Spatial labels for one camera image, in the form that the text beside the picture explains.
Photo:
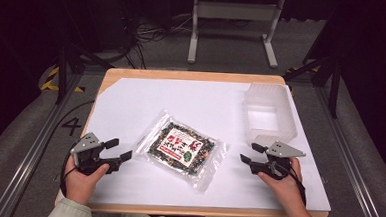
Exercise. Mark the white metal stand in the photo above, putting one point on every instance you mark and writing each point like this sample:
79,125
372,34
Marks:
236,11

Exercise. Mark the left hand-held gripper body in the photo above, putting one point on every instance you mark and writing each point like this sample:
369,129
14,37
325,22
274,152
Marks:
87,149

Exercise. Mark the black metal frame stand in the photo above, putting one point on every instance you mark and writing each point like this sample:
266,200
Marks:
62,71
329,79

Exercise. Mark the clear bag of dried seaweed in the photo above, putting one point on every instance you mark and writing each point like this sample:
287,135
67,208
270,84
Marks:
182,148

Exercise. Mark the yellow black hazard tape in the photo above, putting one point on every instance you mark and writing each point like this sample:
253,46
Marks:
54,80

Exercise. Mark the aluminium rail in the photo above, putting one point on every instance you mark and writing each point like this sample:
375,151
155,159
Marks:
351,163
32,150

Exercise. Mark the translucent plastic container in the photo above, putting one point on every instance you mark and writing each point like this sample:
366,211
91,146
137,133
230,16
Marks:
270,113

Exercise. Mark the white paper sheet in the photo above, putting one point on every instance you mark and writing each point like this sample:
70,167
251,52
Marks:
194,102

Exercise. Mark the person's left hand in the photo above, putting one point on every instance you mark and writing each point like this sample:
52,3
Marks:
83,182

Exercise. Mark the person's right hand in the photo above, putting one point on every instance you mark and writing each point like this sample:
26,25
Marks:
282,185

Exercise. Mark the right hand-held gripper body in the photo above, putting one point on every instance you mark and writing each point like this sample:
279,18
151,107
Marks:
277,158

